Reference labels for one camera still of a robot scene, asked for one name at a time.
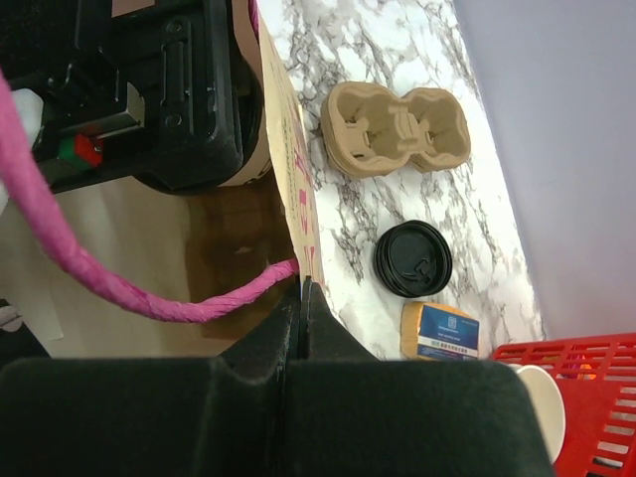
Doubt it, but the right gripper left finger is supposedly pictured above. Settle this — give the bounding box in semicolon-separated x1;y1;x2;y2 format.
1;281;300;476

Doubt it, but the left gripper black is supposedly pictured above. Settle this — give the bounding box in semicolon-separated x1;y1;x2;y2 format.
1;1;263;194

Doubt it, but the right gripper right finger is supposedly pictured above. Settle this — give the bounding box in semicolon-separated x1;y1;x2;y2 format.
285;281;554;476

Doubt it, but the pink paper bag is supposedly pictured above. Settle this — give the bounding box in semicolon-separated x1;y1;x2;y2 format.
0;0;329;359

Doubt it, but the white paper cup stack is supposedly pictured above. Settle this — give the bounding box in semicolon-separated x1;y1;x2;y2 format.
509;364;566;464

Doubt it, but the blue orange sponge pack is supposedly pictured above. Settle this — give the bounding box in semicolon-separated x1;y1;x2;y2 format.
399;301;480;362

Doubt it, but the cardboard cup carrier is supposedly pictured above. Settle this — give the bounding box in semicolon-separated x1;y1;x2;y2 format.
321;81;471;179

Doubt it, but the red plastic basket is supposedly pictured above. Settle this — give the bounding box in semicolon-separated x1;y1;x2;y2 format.
491;333;635;477

